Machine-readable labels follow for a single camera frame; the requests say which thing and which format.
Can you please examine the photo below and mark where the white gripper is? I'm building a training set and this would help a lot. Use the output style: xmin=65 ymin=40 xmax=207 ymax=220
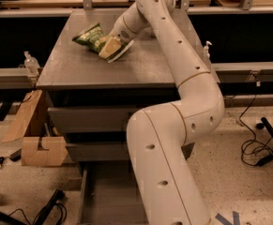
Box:
xmin=99 ymin=15 xmax=136 ymax=59

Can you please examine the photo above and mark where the cardboard piece on floor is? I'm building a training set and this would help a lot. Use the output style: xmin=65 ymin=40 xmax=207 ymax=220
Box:
xmin=21 ymin=137 xmax=68 ymax=167

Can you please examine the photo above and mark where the grey open bottom drawer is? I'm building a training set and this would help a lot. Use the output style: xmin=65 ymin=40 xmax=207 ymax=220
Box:
xmin=77 ymin=160 xmax=148 ymax=225

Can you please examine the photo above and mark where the green jalapeno chip bag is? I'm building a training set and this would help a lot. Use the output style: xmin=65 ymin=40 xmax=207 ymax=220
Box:
xmin=72 ymin=22 xmax=134 ymax=63

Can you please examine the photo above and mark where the grey drawer cabinet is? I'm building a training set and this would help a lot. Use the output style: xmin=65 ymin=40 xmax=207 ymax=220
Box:
xmin=36 ymin=7 xmax=220 ymax=173

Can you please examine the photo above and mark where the clear sanitizer bottle left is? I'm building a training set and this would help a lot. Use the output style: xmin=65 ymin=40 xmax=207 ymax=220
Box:
xmin=23 ymin=52 xmax=40 ymax=75

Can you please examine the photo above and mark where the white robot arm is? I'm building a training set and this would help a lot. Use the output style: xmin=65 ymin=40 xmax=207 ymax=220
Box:
xmin=99 ymin=0 xmax=224 ymax=225

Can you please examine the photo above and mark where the grey top drawer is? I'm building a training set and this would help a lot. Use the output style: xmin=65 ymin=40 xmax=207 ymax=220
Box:
xmin=48 ymin=106 xmax=138 ymax=134

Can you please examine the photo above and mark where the black power strip left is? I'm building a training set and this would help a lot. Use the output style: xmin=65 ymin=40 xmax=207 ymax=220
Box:
xmin=32 ymin=189 xmax=68 ymax=225

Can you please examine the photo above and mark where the white pump bottle right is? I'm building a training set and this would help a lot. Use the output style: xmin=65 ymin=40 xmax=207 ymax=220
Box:
xmin=204 ymin=40 xmax=212 ymax=58

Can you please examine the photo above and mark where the blue tape cross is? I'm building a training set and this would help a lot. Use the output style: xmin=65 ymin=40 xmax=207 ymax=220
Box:
xmin=215 ymin=211 xmax=241 ymax=225

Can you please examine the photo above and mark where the grey middle drawer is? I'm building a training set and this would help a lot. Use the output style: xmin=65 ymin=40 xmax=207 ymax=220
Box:
xmin=65 ymin=141 xmax=196 ymax=162

